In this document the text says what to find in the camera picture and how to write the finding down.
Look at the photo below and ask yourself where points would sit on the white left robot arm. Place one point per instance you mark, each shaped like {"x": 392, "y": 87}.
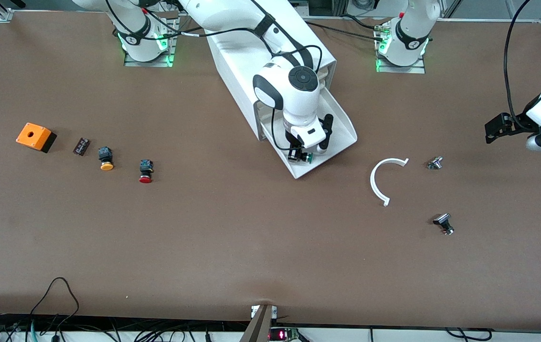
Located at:
{"x": 413, "y": 28}

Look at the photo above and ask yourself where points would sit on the small black terminal block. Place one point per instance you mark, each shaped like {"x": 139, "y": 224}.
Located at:
{"x": 81, "y": 146}

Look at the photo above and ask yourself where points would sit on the white semicircular plastic bracket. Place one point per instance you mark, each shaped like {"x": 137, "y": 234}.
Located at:
{"x": 372, "y": 183}

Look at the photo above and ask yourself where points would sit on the yellow push button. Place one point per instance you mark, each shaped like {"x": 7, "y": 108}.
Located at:
{"x": 106, "y": 159}

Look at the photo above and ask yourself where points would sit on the black rectangular push switch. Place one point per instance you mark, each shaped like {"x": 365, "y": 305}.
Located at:
{"x": 441, "y": 219}

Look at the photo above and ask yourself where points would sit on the aluminium right arm base plate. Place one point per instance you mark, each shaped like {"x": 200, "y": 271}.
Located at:
{"x": 156, "y": 63}

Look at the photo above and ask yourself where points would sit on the circuit board red display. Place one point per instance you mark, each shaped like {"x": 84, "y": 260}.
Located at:
{"x": 282, "y": 335}

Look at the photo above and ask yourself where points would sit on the orange button enclosure box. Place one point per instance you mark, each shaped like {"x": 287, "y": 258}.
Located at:
{"x": 33, "y": 135}

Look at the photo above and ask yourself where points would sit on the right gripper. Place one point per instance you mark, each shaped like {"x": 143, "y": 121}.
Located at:
{"x": 294, "y": 142}

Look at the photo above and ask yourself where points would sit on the green push button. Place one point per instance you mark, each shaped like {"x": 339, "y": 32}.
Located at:
{"x": 299, "y": 156}

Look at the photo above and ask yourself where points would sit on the exterior camera mount bar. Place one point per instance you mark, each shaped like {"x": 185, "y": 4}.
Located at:
{"x": 258, "y": 327}

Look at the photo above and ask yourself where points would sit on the red push button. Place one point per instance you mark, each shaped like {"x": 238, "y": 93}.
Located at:
{"x": 146, "y": 170}

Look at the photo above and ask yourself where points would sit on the aluminium left arm base plate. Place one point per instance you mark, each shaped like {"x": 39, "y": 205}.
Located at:
{"x": 408, "y": 69}

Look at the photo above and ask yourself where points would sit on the small chrome metal fitting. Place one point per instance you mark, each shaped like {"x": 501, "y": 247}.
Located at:
{"x": 435, "y": 163}

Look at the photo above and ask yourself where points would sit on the white drawer cabinet housing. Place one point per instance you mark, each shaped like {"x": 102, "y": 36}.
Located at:
{"x": 237, "y": 71}

